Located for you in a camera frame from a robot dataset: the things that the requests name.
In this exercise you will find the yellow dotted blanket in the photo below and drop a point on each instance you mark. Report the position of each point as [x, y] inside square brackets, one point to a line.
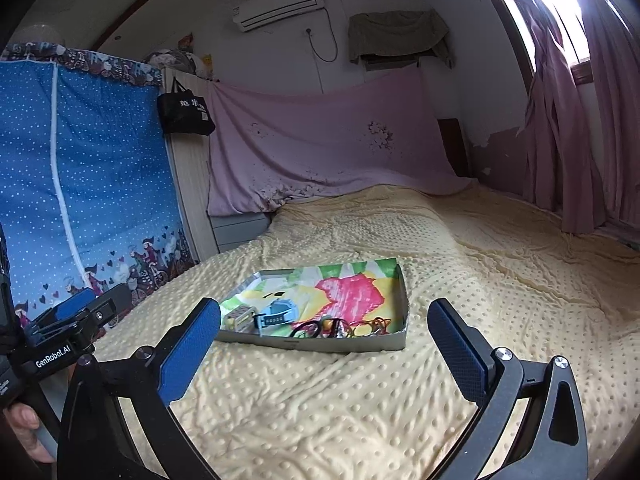
[450, 260]

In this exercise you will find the white dome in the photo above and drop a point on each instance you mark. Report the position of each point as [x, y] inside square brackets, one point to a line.
[40, 34]

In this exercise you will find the grey cardboard tray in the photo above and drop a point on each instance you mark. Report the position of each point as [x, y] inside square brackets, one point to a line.
[350, 342]

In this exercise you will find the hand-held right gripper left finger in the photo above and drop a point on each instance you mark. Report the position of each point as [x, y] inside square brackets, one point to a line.
[190, 350]

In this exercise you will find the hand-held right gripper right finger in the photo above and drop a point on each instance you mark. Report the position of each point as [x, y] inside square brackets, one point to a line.
[457, 350]

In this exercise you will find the blue wrist watch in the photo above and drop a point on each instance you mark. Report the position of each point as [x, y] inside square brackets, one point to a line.
[277, 315]

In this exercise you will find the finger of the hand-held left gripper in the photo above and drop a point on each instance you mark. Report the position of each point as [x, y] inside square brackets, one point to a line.
[37, 332]
[75, 302]

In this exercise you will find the blue printed wardrobe cover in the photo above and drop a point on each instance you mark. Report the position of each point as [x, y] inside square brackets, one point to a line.
[100, 185]

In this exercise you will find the white air conditioner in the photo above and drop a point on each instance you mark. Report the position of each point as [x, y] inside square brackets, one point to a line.
[277, 5]

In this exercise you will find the beige hair claw clip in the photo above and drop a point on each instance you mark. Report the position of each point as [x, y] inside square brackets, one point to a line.
[240, 319]

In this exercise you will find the pink curtain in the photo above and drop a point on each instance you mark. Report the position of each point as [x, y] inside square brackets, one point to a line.
[620, 110]
[555, 135]

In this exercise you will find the black tote bag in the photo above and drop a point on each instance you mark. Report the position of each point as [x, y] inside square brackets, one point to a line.
[185, 110]

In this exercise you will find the patterned bundle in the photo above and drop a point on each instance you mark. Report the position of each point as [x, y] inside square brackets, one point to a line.
[172, 60]

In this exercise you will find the olive cloth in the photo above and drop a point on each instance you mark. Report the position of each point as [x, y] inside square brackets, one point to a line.
[400, 35]

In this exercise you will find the pink sheet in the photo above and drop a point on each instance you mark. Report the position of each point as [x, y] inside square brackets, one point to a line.
[325, 140]

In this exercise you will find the window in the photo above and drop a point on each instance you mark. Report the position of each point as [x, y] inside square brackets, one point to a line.
[540, 20]

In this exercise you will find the grey headboard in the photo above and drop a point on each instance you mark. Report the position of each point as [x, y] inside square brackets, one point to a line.
[240, 232]

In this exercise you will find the brown wooden board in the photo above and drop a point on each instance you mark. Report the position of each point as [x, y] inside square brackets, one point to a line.
[455, 147]

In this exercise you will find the person's left hand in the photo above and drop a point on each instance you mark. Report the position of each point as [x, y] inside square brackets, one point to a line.
[20, 427]

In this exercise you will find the colourful drawing paper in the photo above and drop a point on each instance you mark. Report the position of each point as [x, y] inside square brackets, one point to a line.
[350, 290]

